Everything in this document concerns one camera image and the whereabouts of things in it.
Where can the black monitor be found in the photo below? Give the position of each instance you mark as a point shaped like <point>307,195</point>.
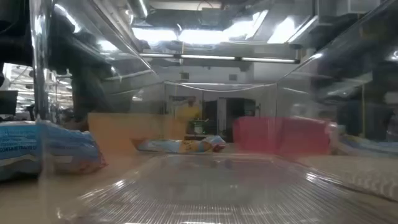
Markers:
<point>7,102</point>

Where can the red translucent bin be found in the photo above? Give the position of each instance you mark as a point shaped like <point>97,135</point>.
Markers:
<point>295,137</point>

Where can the long ceiling tube light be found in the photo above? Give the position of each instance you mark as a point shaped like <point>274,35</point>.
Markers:
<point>205,57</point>

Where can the silver ceiling duct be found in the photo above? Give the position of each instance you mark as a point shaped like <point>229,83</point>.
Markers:
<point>138,7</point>

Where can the clear plastic container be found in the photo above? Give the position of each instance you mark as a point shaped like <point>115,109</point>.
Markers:
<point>217,193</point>

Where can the small wall vent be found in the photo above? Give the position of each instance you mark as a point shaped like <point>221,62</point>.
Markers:
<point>184,76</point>

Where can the dark open cabinet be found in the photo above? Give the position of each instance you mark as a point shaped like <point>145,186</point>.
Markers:
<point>239,109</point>

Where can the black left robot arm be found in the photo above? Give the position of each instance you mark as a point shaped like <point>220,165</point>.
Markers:
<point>15,40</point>

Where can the person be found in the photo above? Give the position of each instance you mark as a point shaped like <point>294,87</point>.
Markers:
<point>188,113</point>

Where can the blue purple Quaker granola bar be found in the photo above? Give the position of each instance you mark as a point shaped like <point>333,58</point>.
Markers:
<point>174,146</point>

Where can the blue-wrapped granola bar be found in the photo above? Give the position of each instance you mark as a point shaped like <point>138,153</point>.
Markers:
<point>370,146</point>
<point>18,146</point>

